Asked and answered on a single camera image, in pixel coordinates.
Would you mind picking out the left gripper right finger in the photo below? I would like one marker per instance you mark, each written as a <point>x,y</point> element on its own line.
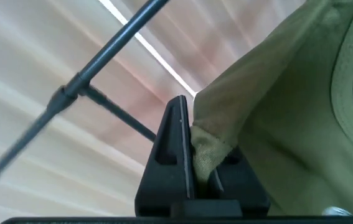
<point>244,186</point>

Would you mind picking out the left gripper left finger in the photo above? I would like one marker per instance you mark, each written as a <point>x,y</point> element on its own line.
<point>167,180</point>

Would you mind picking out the green long-sleeved shirt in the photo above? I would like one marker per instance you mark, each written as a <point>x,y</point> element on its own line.
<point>288,124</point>

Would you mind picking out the black clothes rack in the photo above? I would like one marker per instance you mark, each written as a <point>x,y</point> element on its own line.
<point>70,88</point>

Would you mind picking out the beige curtain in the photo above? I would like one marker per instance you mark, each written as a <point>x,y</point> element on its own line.
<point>23,46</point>

